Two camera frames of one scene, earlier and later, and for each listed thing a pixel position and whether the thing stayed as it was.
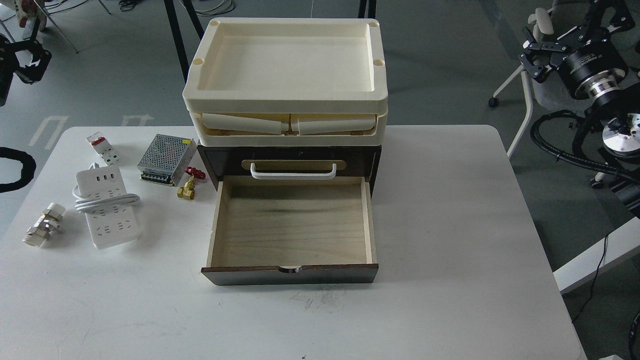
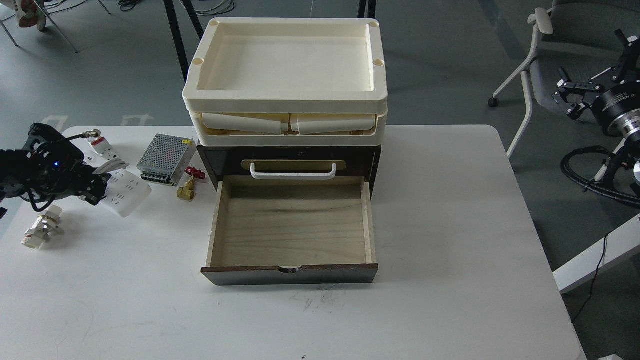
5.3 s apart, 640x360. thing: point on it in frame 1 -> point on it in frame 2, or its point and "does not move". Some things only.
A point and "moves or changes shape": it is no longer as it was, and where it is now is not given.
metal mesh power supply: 166,159 does not move
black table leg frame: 171,10 does not move
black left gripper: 30,74 -> 52,168
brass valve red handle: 188,191 does not move
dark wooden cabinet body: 235,161 does not move
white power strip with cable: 102,197 moves or changes shape
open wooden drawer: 287,231 does not move
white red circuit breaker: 104,148 does not move
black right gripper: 544,55 -> 573,96
